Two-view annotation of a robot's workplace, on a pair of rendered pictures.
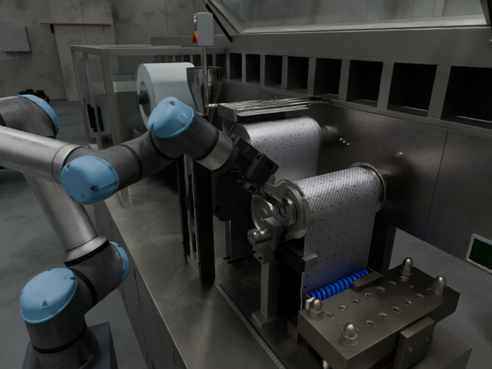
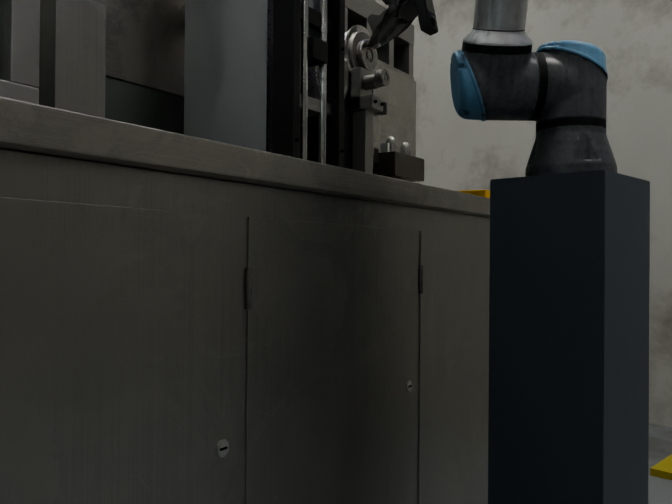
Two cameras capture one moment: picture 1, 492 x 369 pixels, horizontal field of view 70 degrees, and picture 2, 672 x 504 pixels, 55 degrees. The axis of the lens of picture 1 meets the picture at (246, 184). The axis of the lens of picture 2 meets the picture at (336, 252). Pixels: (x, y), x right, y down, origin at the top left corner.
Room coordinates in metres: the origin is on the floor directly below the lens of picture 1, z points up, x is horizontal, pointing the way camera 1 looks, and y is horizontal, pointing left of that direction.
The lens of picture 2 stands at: (1.48, 1.30, 0.76)
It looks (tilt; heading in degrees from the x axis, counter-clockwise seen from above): 0 degrees down; 245
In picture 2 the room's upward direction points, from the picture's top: straight up
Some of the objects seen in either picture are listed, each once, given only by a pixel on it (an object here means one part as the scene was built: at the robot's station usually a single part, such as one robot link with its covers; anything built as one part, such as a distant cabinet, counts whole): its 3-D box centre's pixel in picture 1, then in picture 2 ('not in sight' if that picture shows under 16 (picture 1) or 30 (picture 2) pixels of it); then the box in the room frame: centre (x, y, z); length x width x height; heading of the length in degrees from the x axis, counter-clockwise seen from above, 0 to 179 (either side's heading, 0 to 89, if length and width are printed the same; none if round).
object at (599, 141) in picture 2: (62, 344); (570, 151); (0.63, 0.44, 0.95); 0.15 x 0.15 x 0.10
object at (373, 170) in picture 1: (363, 188); not in sight; (0.89, -0.33, 1.25); 0.15 x 0.01 x 0.15; 30
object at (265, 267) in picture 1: (266, 273); (367, 133); (0.77, -0.05, 1.05); 0.06 x 0.05 x 0.31; 120
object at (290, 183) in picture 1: (290, 209); (361, 56); (0.76, -0.11, 1.25); 0.15 x 0.01 x 0.15; 30
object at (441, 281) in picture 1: (440, 283); not in sight; (0.73, -0.50, 1.05); 0.04 x 0.04 x 0.04
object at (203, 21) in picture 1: (201, 30); not in sight; (1.25, 0.15, 1.66); 0.07 x 0.07 x 0.10; 18
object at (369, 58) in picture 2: (285, 209); (366, 55); (0.75, -0.10, 1.25); 0.07 x 0.02 x 0.07; 30
